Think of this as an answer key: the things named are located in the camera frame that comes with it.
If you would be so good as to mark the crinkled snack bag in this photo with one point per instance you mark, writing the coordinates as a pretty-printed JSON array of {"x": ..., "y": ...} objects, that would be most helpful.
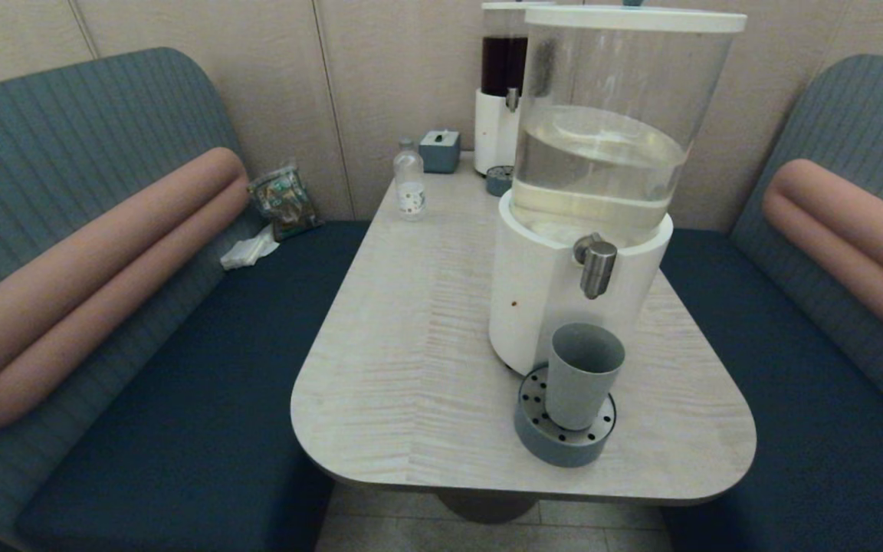
[{"x": 284, "y": 202}]

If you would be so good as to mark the clear water dispenser white base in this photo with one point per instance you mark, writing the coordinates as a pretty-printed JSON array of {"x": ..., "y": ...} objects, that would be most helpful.
[{"x": 541, "y": 307}]

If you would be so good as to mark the dark blue bench seat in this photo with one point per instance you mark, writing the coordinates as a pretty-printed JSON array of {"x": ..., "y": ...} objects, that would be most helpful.
[
  {"x": 181, "y": 383},
  {"x": 817, "y": 460}
]

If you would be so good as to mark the pink bolster cushion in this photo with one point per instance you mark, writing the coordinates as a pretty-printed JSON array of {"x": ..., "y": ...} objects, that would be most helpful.
[
  {"x": 855, "y": 238},
  {"x": 66, "y": 307}
]

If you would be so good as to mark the blue-grey tissue box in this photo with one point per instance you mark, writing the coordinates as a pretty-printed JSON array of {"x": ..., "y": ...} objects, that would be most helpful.
[{"x": 440, "y": 151}]

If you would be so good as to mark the dark drink dispenser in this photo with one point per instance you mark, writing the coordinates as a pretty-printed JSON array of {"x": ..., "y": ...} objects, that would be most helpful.
[{"x": 497, "y": 130}]

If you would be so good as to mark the crumpled white tissue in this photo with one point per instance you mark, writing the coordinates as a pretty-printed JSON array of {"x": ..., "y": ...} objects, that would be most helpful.
[{"x": 246, "y": 249}]

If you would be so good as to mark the blue perforated drip tray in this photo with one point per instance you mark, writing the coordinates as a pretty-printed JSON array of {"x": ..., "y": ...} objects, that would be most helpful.
[{"x": 560, "y": 452}]

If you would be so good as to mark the clear plastic bottle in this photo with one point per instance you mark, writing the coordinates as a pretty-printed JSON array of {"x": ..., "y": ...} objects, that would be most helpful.
[{"x": 409, "y": 192}]

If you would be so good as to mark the small blue drip tray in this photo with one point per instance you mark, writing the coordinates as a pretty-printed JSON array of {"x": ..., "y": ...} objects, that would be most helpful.
[{"x": 499, "y": 182}]

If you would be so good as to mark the grey plastic cup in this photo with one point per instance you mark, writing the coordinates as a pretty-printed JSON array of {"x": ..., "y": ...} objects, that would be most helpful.
[{"x": 579, "y": 391}]

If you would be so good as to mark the metal dispenser tap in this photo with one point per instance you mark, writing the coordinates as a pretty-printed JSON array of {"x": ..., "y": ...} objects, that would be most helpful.
[{"x": 599, "y": 268}]

